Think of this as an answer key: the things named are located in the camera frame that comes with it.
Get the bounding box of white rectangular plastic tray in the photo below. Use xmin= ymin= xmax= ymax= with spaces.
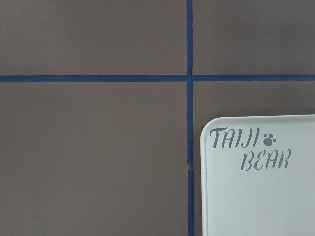
xmin=200 ymin=115 xmax=315 ymax=236

